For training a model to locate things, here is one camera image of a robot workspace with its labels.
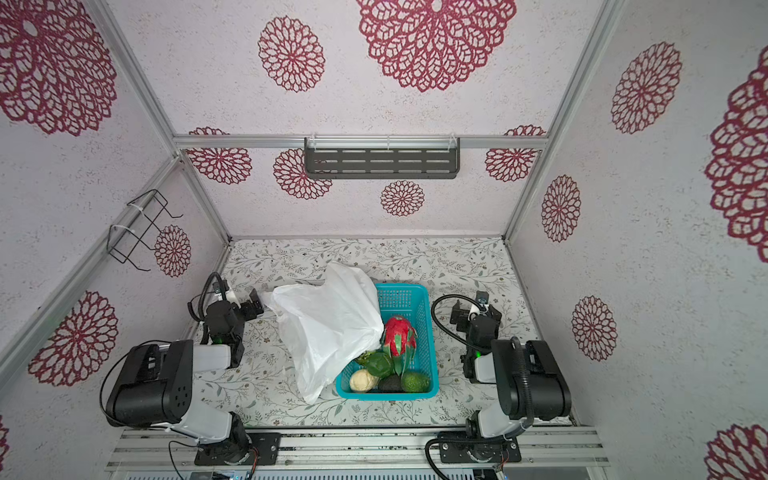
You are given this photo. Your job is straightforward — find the red dragon fruit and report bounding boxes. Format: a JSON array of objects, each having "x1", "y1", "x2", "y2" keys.
[{"x1": 382, "y1": 315, "x2": 417, "y2": 358}]

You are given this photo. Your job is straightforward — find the white plastic bag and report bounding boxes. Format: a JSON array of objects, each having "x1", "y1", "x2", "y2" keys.
[{"x1": 263, "y1": 262, "x2": 384, "y2": 404}]

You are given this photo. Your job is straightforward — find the green avocado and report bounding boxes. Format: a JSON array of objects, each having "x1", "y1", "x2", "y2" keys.
[{"x1": 401, "y1": 370, "x2": 431, "y2": 394}]

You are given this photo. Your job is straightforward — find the green leafy fruit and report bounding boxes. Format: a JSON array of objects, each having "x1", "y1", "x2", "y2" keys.
[{"x1": 355, "y1": 351, "x2": 395, "y2": 379}]

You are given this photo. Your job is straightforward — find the dark brown avocado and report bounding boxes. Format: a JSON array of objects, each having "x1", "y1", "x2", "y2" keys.
[{"x1": 377, "y1": 374, "x2": 404, "y2": 393}]

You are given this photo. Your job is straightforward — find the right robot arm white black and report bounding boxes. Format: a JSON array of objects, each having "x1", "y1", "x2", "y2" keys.
[{"x1": 450, "y1": 300, "x2": 572, "y2": 441}]

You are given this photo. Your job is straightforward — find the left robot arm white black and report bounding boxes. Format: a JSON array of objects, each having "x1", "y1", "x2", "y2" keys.
[{"x1": 100, "y1": 290, "x2": 264, "y2": 466}]

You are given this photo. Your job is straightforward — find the teal plastic basket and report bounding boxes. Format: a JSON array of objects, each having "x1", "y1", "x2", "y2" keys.
[{"x1": 335, "y1": 283, "x2": 439, "y2": 401}]

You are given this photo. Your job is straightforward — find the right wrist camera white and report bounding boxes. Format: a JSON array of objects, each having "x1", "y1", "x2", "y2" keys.
[{"x1": 473, "y1": 290, "x2": 490, "y2": 314}]

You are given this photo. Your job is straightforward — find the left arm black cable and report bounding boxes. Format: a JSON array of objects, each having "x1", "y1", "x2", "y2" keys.
[{"x1": 187, "y1": 271, "x2": 230, "y2": 325}]

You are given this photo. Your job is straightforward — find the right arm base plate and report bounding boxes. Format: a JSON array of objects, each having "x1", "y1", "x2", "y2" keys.
[{"x1": 437, "y1": 431, "x2": 522, "y2": 464}]

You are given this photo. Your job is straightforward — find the black wire wall rack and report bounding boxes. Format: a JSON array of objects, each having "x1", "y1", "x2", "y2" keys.
[{"x1": 105, "y1": 189, "x2": 183, "y2": 272}]

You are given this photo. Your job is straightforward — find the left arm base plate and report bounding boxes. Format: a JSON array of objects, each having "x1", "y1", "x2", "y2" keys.
[{"x1": 194, "y1": 431, "x2": 282, "y2": 467}]

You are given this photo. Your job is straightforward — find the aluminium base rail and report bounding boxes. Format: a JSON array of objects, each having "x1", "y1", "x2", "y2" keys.
[{"x1": 104, "y1": 426, "x2": 611, "y2": 474}]

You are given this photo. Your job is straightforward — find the dark grey wall shelf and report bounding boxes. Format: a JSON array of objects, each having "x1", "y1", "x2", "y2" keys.
[{"x1": 303, "y1": 137, "x2": 461, "y2": 180}]

